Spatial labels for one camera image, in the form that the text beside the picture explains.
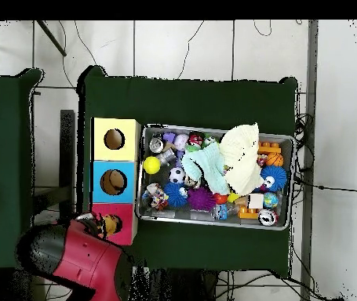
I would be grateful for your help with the yellow ball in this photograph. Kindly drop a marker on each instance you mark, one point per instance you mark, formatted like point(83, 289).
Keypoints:
point(151, 165)

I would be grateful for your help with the dark green tablecloth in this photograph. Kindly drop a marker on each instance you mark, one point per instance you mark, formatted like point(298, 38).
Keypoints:
point(181, 103)

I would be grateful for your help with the small soccer ball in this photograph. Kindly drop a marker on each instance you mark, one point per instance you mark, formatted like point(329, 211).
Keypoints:
point(177, 175)

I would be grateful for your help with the silver drink can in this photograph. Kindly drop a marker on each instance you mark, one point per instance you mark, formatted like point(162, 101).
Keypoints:
point(267, 217)

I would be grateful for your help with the small brown plush toy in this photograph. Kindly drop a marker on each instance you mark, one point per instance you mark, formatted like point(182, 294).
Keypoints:
point(112, 225)

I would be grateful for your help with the shallow clear mesh bin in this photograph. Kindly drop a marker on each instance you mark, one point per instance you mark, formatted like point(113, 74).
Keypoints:
point(146, 133)

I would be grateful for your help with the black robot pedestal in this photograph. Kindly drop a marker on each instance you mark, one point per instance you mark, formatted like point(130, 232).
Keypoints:
point(178, 287)

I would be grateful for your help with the cream yellow cloth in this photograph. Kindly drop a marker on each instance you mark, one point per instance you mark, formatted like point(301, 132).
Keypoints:
point(241, 156)

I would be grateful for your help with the wooden three-hole box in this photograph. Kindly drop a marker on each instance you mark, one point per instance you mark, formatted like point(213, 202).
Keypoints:
point(102, 150)

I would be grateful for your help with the mint green cloth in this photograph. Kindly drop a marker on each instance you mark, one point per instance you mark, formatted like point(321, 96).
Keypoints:
point(211, 163)

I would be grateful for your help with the blue spiky ball with eyes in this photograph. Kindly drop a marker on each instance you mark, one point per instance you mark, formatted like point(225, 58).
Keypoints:
point(277, 175)
point(174, 194)

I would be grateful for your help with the dark slanted rod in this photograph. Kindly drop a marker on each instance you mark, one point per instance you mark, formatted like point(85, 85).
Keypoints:
point(51, 37)

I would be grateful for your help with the green spiky ball with eye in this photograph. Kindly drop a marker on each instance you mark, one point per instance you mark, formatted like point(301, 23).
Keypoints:
point(209, 139)

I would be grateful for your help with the black upright panel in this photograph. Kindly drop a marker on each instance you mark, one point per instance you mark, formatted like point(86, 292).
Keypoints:
point(67, 163)

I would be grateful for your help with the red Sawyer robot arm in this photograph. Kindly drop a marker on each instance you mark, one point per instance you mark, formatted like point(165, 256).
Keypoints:
point(80, 260)

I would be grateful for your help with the small orange basketball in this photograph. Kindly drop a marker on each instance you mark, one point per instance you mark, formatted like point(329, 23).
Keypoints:
point(274, 159)

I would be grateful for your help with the purple spiky ball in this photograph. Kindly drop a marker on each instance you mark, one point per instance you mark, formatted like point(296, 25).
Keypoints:
point(200, 199)

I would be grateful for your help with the small baseball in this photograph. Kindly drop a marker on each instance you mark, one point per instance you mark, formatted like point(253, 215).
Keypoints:
point(181, 141)

